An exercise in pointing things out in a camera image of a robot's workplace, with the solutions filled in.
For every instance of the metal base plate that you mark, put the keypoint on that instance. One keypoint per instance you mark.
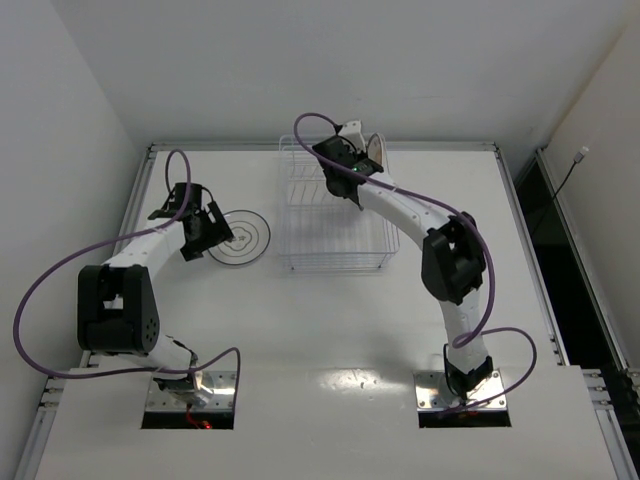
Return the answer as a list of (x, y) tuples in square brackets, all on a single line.
[(433, 394), (220, 385)]

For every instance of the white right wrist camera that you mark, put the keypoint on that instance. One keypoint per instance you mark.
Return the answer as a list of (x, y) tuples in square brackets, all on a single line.
[(351, 131)]

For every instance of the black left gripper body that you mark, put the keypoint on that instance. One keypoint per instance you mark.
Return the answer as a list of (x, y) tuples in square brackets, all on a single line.
[(206, 233)]

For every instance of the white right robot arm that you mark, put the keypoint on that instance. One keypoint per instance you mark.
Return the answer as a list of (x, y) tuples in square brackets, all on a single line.
[(452, 259)]

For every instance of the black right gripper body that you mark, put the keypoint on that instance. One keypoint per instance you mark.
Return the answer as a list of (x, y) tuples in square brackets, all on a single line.
[(342, 185)]

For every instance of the white wire dish rack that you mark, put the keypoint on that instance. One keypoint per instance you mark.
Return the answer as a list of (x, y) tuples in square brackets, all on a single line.
[(320, 233)]

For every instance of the white plate with black rings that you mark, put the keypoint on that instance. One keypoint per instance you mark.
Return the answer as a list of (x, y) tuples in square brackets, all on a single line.
[(251, 239)]

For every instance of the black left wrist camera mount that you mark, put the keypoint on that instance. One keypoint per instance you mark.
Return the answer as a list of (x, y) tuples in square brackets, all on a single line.
[(178, 203)]

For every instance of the aluminium table frame rail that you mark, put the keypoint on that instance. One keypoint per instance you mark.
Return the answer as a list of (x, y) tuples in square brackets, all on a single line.
[(51, 395)]

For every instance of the white plate with orange sunburst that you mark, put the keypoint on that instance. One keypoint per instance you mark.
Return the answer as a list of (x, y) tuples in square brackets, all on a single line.
[(376, 149)]

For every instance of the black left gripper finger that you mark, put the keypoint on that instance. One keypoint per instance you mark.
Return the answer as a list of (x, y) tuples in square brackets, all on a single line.
[(223, 232), (196, 194)]

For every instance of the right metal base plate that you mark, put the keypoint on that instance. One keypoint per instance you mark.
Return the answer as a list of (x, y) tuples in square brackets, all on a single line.
[(433, 394)]

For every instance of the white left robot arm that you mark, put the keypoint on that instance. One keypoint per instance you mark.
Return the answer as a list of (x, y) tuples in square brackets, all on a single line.
[(117, 314)]

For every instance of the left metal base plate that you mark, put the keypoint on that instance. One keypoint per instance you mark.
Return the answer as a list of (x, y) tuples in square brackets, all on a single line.
[(220, 385)]

